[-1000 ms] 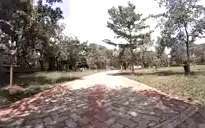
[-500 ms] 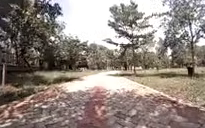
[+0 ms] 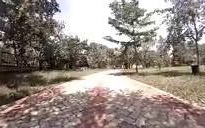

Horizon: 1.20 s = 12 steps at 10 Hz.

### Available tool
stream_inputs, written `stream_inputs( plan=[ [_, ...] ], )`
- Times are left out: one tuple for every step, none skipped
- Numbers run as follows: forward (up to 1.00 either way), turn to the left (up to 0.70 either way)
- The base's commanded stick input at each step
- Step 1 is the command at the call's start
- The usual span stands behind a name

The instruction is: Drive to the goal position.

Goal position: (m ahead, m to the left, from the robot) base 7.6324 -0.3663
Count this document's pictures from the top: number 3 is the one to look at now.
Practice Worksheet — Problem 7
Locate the row of distant trees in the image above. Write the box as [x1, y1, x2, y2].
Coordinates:
[86, 41, 205, 70]

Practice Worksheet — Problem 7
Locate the red grey brick path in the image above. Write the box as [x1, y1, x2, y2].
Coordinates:
[0, 69, 205, 128]

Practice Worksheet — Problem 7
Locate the tall thin tree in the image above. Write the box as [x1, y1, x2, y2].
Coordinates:
[103, 0, 160, 74]

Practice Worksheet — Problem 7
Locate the grass verge with bushes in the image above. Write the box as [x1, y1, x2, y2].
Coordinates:
[0, 68, 108, 110]

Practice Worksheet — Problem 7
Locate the wood of dense trees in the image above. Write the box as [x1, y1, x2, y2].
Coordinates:
[0, 0, 91, 73]

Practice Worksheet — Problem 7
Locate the grass ground with dry leaves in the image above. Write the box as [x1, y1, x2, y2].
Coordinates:
[122, 64, 205, 109]

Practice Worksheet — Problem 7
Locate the tree with dark trunk base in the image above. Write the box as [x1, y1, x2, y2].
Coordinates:
[158, 0, 205, 76]

